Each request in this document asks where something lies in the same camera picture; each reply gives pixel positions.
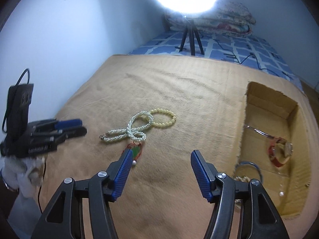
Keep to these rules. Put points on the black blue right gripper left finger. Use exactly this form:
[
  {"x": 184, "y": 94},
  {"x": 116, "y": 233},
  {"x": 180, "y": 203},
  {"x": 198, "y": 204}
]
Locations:
[{"x": 63, "y": 215}]

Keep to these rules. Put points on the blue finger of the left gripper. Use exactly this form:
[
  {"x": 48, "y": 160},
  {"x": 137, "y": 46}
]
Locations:
[{"x": 67, "y": 124}]

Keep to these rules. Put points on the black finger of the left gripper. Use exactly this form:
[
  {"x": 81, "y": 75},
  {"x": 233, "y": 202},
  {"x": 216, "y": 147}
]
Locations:
[{"x": 73, "y": 132}]

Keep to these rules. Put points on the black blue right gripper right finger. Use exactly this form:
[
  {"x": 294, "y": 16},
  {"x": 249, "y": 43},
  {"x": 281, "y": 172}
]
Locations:
[{"x": 258, "y": 217}]

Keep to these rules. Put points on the white gloved hand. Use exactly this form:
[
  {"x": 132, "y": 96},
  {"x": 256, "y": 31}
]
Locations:
[{"x": 23, "y": 175}]

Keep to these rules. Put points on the brown cardboard box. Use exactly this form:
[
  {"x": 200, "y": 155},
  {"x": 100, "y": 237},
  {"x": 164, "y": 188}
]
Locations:
[{"x": 271, "y": 114}]

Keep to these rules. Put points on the tan fleece blanket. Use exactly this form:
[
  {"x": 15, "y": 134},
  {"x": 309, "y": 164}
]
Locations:
[{"x": 196, "y": 103}]

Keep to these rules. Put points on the black tripod stand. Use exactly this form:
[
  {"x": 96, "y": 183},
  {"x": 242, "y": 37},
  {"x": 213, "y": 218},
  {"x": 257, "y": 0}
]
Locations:
[{"x": 191, "y": 31}]

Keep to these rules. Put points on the blue patterned bed sheet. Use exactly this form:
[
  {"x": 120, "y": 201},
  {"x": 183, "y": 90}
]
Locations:
[{"x": 251, "y": 51}]

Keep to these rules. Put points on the folded floral quilt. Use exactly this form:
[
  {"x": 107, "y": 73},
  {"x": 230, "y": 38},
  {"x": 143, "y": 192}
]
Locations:
[{"x": 225, "y": 18}]

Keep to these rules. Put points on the red cord green pendant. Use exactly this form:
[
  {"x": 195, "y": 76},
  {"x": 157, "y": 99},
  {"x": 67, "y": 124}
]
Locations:
[{"x": 136, "y": 148}]

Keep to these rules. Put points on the red strap wristwatch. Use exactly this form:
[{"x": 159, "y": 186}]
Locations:
[{"x": 279, "y": 151}]

